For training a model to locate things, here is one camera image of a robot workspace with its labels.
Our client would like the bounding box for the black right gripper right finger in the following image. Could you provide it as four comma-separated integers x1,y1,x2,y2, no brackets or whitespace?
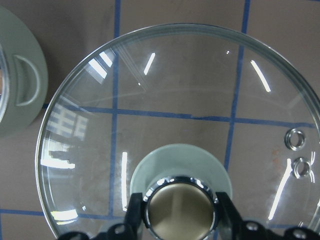
215,192,320,240

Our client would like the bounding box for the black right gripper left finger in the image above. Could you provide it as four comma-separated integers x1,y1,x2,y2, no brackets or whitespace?
99,192,143,240

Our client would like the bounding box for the glass pot lid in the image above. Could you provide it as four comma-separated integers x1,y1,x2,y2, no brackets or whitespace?
36,23,320,240

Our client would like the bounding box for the mint green pot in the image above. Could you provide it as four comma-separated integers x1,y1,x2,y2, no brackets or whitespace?
0,6,48,138

